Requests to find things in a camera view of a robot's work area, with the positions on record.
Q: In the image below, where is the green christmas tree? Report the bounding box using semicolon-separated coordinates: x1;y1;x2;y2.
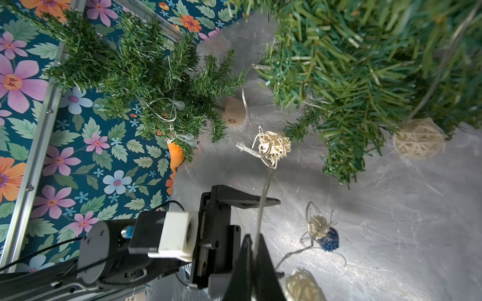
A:
3;1;244;161
226;1;481;184

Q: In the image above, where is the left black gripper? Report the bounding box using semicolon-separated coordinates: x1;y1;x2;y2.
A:
189;185;261;297

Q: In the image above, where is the clear bulb string light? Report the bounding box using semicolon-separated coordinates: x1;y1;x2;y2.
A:
136;72;205;149

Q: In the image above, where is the orange shark plush toy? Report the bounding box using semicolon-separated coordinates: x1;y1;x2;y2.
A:
166;140;185;173

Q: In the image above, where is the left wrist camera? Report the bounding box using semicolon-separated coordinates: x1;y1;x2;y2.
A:
121;211;199;262

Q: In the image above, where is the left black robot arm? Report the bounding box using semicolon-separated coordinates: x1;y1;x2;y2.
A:
1;185;284;300

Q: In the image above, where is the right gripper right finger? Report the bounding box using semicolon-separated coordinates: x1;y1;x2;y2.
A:
252;235;286;301

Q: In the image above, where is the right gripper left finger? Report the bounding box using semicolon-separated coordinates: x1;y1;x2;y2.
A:
222;235;253;301

